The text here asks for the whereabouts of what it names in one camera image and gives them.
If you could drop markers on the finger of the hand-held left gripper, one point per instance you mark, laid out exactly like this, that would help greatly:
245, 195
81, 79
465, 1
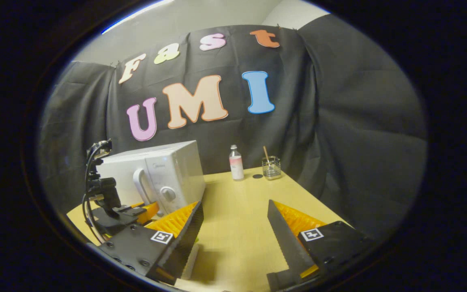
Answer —
149, 211

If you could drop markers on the white microwave oven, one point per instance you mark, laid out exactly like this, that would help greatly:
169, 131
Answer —
176, 170

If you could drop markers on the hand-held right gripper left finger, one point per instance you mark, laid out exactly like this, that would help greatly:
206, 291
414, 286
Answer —
185, 243

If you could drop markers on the black backdrop cloth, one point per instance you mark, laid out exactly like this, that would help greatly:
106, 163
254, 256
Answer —
359, 121

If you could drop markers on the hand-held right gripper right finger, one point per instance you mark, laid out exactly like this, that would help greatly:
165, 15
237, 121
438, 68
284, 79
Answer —
286, 243

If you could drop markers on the clear glass cup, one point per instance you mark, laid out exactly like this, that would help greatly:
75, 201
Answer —
272, 170

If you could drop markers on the small clear bottle pink label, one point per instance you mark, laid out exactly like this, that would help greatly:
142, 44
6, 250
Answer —
236, 164

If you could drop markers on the thin wooden stick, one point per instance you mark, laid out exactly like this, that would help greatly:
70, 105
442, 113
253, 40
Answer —
266, 153

